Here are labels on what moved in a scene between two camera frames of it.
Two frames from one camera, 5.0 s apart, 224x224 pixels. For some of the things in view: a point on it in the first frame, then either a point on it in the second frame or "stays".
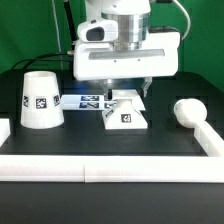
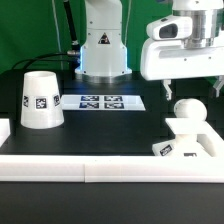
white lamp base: (127, 113) → (186, 142)
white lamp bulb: (189, 112) stays
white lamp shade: (41, 106) stays
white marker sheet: (84, 102) stays
